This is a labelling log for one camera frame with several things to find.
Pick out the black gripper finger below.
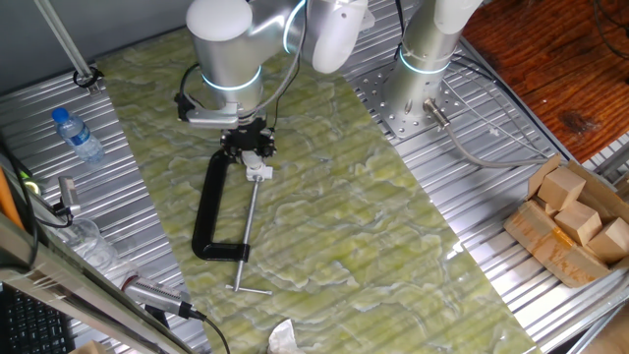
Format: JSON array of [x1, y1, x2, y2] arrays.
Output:
[[219, 134, 243, 162], [257, 130, 278, 159]]

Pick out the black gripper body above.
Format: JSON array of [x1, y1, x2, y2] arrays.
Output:
[[228, 120, 269, 149]]

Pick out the white light bulb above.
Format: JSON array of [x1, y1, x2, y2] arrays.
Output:
[[240, 149, 262, 170]]

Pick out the white lamp socket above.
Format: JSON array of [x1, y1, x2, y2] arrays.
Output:
[[245, 164, 274, 183]]

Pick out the black C-clamp with steel screw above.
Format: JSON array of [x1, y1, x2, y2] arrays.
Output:
[[191, 148, 274, 296]]

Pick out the green marble pattern mat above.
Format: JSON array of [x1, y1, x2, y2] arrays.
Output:
[[95, 14, 542, 354]]

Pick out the water bottle with blue cap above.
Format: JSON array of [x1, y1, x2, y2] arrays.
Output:
[[51, 106, 107, 164]]

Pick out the metal stand pole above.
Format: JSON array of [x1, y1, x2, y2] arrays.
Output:
[[32, 0, 102, 95]]

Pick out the orange rod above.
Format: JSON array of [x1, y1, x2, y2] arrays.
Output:
[[0, 166, 25, 231]]

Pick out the small cardboard box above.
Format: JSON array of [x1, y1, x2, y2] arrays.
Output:
[[68, 339, 108, 354]]

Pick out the black keyboard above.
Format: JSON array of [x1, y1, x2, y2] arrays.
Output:
[[0, 284, 75, 354]]

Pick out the light wooden block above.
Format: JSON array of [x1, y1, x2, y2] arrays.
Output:
[[538, 166, 587, 212], [587, 217, 629, 265], [553, 200, 603, 247], [535, 196, 559, 217]]

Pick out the brown wooden table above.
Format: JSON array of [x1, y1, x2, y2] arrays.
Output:
[[461, 0, 629, 163]]

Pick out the brown cardboard box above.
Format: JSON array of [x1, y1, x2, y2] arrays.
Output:
[[503, 152, 629, 290]]

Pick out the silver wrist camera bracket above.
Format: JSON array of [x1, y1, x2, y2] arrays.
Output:
[[174, 91, 243, 131]]

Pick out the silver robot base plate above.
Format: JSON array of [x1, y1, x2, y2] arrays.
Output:
[[351, 63, 468, 142]]

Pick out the silver camera module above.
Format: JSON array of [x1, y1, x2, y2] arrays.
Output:
[[121, 273, 193, 317]]

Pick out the black camera cable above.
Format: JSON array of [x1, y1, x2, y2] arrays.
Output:
[[179, 300, 232, 354]]

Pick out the grey camera on black mount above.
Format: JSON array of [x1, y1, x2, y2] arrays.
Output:
[[53, 175, 84, 218]]

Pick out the grey hose with metal connector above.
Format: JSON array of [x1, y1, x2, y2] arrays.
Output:
[[422, 97, 549, 171]]

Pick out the aluminium frame bar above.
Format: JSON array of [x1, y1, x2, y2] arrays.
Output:
[[0, 210, 198, 354]]

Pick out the thin black cable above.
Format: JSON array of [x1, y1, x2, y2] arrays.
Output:
[[593, 0, 629, 61]]

